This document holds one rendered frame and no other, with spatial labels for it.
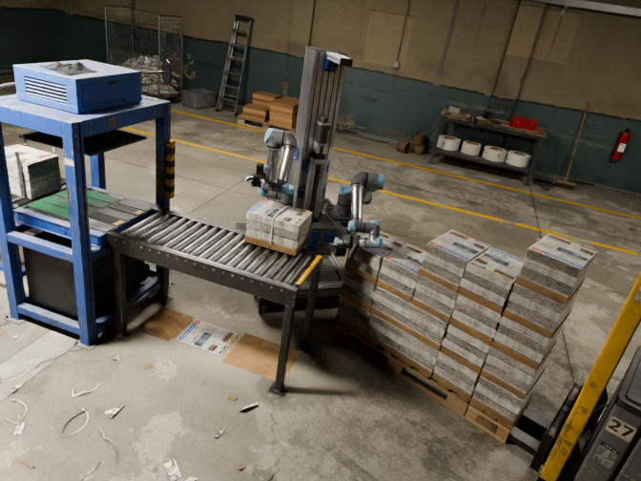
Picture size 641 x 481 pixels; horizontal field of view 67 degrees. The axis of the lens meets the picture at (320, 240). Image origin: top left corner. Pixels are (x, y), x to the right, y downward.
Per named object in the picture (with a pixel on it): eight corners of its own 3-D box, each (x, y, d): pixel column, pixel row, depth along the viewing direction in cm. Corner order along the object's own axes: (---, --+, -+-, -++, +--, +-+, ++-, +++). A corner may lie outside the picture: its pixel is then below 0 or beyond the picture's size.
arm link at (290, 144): (301, 137, 367) (287, 198, 353) (287, 135, 367) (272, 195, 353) (300, 130, 355) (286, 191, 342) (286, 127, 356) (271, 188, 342)
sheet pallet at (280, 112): (309, 129, 991) (313, 101, 967) (294, 136, 919) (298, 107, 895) (255, 117, 1018) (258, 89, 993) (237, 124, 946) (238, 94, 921)
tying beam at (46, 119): (171, 115, 355) (171, 101, 351) (73, 140, 273) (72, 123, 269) (93, 96, 370) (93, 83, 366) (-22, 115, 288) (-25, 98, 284)
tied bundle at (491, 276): (481, 275, 335) (490, 245, 324) (523, 294, 319) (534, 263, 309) (456, 293, 307) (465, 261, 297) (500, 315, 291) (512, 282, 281)
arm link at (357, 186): (351, 166, 350) (350, 226, 328) (366, 168, 351) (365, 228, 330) (347, 176, 361) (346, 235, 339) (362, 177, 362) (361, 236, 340)
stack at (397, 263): (359, 316, 417) (378, 228, 381) (486, 390, 355) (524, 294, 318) (330, 333, 389) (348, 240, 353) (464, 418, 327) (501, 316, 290)
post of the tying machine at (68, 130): (98, 341, 343) (83, 120, 276) (89, 347, 335) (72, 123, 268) (88, 337, 345) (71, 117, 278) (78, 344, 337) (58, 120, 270)
